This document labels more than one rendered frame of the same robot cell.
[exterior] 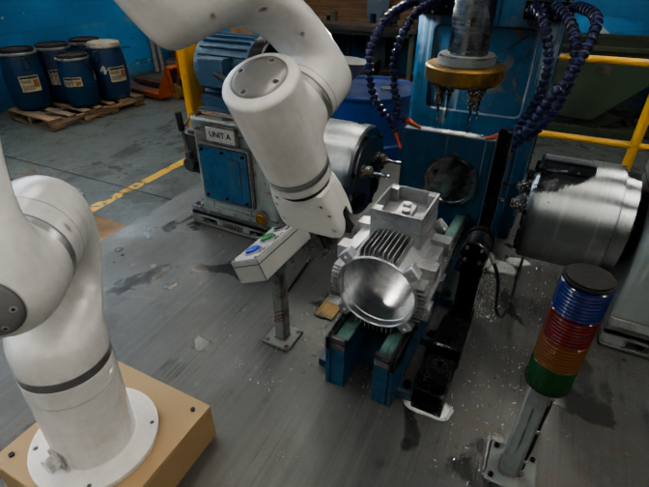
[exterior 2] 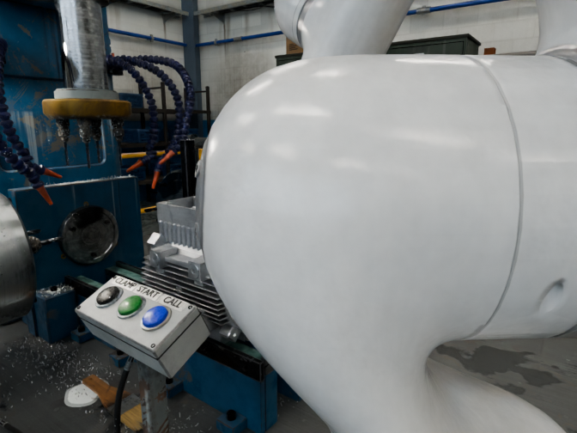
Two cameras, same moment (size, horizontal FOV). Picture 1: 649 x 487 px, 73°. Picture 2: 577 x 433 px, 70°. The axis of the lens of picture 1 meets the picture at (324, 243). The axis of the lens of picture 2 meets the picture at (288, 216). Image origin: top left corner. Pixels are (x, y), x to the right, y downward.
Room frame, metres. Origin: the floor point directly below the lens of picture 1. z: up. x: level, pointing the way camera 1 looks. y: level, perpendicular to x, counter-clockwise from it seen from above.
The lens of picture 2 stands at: (0.48, 0.55, 1.29)
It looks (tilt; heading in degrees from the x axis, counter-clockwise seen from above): 13 degrees down; 279
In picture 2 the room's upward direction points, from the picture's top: straight up
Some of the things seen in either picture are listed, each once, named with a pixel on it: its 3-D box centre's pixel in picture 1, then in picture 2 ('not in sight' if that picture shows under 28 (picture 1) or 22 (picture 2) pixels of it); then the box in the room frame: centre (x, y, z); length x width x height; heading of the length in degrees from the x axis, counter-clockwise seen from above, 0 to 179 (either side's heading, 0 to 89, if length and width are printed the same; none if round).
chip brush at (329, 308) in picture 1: (341, 294); (116, 399); (0.89, -0.04, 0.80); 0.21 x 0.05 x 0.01; 152
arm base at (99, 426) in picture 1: (82, 401); not in sight; (0.43, 0.36, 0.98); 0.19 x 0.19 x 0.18
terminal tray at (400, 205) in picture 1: (405, 216); (200, 221); (0.76, -0.16, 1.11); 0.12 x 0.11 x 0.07; 153
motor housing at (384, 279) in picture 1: (393, 265); (217, 273); (0.73, -0.14, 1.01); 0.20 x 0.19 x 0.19; 153
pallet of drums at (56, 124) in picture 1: (71, 79); not in sight; (5.22, 2.87, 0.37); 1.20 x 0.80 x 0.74; 149
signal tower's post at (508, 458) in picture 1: (543, 389); not in sight; (0.43, -0.32, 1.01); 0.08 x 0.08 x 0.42; 62
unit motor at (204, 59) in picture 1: (233, 111); not in sight; (1.31, 0.27, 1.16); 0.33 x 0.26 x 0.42; 62
